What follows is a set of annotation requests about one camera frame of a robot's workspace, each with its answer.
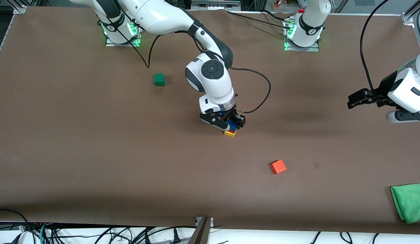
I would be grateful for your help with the yellow block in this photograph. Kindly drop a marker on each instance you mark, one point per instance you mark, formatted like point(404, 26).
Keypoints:
point(229, 134)

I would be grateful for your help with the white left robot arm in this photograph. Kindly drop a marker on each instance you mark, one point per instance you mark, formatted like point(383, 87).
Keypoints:
point(411, 84)

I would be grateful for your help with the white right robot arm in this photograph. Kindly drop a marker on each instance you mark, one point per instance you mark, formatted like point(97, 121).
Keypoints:
point(162, 15)

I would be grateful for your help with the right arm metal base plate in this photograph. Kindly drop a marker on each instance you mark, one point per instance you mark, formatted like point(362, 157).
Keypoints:
point(138, 35)

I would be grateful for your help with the blue block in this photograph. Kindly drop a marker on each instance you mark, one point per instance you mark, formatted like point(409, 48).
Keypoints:
point(233, 126)

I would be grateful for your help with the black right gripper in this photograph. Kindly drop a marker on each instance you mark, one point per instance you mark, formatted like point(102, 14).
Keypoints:
point(234, 115)

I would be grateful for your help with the metal table edge bracket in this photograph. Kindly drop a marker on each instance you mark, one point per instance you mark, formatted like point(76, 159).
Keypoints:
point(201, 232)

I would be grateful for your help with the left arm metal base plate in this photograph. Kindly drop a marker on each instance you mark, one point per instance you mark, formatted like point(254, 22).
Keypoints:
point(315, 47)

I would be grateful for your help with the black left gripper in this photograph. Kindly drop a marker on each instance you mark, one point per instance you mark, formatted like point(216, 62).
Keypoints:
point(383, 88)

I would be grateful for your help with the silver rack device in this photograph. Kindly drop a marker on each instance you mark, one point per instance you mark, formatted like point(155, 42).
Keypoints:
point(215, 4)

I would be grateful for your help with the green folded cloth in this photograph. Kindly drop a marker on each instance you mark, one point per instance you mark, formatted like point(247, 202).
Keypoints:
point(411, 202)

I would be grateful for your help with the aluminium frame corner bracket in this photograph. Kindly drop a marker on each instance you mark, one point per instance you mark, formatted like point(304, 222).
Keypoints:
point(411, 15)
point(19, 9)

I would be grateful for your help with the green block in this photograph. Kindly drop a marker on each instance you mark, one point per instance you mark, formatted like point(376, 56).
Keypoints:
point(159, 79)

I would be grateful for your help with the orange block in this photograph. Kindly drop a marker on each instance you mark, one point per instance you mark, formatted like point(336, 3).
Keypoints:
point(278, 166)

